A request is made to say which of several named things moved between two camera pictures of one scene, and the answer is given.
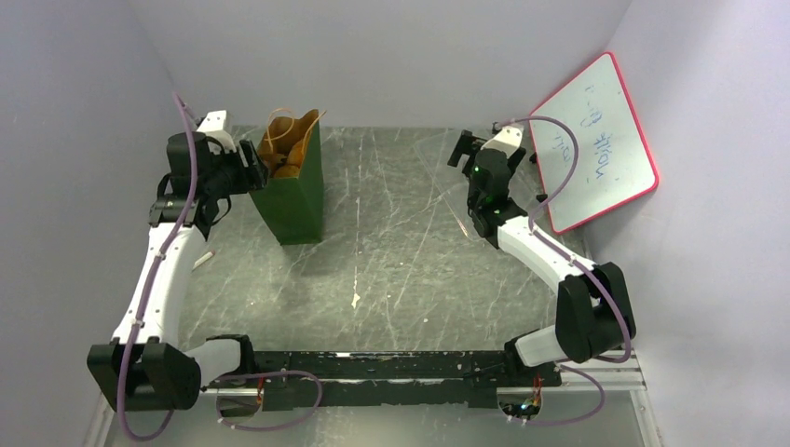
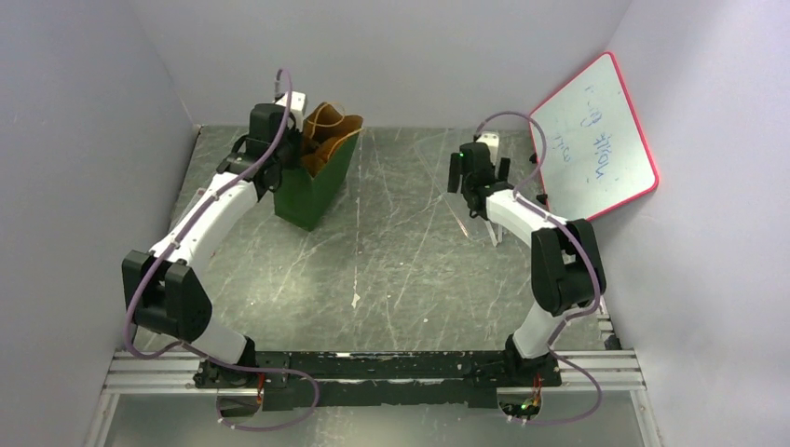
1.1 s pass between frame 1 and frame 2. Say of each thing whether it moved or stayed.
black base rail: stayed
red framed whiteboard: stayed
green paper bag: moved
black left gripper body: moved
